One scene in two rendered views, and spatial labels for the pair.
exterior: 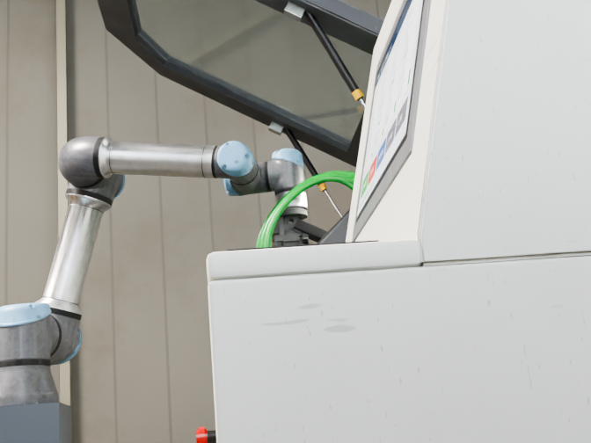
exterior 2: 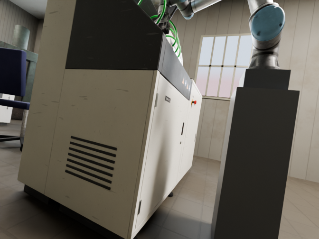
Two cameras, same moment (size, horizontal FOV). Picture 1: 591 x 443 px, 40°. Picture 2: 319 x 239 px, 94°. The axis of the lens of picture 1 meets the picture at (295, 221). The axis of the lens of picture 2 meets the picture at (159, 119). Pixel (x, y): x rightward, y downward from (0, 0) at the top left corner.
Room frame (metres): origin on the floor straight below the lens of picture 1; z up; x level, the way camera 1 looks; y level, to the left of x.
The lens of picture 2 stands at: (2.71, 0.57, 0.58)
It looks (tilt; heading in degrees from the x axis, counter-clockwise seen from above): 1 degrees up; 209
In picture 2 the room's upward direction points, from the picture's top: 9 degrees clockwise
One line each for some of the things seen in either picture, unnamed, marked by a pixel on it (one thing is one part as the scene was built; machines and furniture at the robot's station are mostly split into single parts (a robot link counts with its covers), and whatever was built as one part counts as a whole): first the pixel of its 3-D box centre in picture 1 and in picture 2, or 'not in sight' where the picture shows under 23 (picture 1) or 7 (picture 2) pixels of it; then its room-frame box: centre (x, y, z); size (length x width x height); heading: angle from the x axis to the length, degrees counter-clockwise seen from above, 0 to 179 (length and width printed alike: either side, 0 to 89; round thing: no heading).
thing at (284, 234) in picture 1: (291, 236); (162, 23); (1.86, 0.01, 1.24); 0.09 x 0.08 x 0.12; 96
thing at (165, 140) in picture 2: not in sight; (169, 144); (1.84, 0.20, 0.44); 0.65 x 0.02 x 0.68; 6
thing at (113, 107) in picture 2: not in sight; (130, 143); (1.87, -0.09, 0.39); 0.70 x 0.58 x 0.79; 6
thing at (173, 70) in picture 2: not in sight; (177, 78); (1.84, 0.18, 0.87); 0.62 x 0.04 x 0.16; 6
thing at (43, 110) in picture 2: not in sight; (120, 98); (1.57, -0.55, 0.75); 1.40 x 0.28 x 1.50; 6
